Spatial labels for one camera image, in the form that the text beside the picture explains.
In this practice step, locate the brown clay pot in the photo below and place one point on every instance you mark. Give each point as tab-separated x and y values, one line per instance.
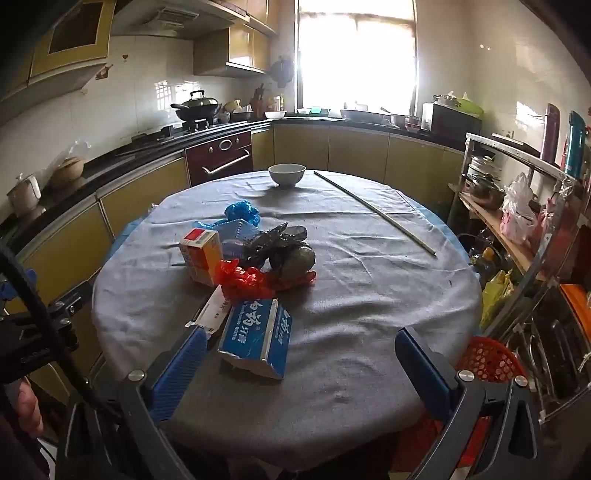
67	173

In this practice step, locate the white and pink plastic bag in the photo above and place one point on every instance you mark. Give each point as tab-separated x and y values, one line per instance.
519	207

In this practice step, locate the black wok with lid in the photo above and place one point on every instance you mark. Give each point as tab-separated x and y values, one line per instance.
198	108

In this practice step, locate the orange and white box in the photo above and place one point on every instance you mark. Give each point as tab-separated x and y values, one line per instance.
203	258

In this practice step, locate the white carton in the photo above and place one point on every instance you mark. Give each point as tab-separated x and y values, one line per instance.
214	311

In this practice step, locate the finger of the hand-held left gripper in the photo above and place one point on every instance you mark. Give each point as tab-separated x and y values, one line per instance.
16	284
69	302

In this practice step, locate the steel pot with lid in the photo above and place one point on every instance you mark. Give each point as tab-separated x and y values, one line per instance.
485	191

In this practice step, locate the yellow glass-door wall cabinet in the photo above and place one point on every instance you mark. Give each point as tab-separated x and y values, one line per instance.
69	41

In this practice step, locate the black plastic bag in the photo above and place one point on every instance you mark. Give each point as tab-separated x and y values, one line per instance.
272	242

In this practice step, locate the yellow window base cabinets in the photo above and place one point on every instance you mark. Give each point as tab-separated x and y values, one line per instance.
355	147

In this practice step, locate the dark red oven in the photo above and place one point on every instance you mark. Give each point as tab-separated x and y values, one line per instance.
217	157

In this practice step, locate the metal basin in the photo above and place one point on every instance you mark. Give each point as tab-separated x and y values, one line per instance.
364	115

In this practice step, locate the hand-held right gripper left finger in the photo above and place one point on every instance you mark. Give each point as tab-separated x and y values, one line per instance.
180	369

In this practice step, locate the yellow plastic bag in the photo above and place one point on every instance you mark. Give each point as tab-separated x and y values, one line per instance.
496	295

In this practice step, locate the yellow side base cabinets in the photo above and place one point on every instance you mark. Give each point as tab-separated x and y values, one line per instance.
143	189

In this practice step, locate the grey tablecloth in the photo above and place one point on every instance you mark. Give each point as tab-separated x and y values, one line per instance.
346	300

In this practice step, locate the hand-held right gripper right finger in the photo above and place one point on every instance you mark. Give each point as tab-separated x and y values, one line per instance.
425	374

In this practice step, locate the long thin pale rod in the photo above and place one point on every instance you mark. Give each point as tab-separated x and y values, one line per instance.
374	210

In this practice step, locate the red mesh basket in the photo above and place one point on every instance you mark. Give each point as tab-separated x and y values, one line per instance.
489	360

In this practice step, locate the knife block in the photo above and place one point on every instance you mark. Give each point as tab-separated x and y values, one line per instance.
257	104

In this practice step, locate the white ceramic bowl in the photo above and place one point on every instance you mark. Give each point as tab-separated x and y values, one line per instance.
286	177

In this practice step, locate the steel saucepan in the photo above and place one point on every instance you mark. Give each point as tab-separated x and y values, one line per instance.
401	121

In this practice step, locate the black kitchen countertop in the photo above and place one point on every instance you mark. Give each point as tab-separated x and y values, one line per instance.
106	159

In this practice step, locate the white counter bowl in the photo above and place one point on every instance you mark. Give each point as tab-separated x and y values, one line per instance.
275	114

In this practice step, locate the black microwave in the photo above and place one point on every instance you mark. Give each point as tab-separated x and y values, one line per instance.
452	120

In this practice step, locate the gas stove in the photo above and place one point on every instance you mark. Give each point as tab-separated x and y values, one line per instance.
184	129

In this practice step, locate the person's left hand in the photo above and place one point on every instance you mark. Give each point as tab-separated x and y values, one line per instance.
30	410

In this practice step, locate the red shelf plastic bag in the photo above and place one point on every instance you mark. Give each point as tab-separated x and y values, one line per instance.
551	228

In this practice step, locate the blue tissue pack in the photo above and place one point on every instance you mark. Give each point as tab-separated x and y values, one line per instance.
254	332

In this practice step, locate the red wall sticker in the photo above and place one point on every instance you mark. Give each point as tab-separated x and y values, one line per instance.
104	73

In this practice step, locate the blue plastic bag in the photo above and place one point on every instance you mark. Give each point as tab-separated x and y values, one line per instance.
242	212

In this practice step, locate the dark round hanging utensil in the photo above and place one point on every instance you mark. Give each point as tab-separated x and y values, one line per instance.
281	71

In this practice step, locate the green plastic basin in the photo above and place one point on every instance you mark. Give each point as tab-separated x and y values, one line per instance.
471	108

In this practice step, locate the clear ribbed plastic tray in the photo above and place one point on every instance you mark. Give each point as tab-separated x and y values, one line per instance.
233	240

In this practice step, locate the pink thermos bottle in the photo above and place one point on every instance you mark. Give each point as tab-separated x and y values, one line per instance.
550	134

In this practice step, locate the orange plastic crate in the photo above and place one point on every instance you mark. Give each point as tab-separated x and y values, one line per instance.
577	304

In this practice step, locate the brown round lump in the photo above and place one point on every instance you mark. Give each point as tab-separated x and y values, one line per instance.
300	261

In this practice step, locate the bright window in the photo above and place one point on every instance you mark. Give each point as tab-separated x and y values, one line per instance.
355	55

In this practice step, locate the blue thermos bottle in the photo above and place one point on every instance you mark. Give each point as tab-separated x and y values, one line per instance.
575	147

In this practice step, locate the range hood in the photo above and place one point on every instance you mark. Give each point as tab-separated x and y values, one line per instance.
175	18

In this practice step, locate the metal shelf rack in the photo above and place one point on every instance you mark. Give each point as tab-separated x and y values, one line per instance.
508	150

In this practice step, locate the white electric kettle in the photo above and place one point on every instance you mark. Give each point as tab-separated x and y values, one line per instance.
23	194

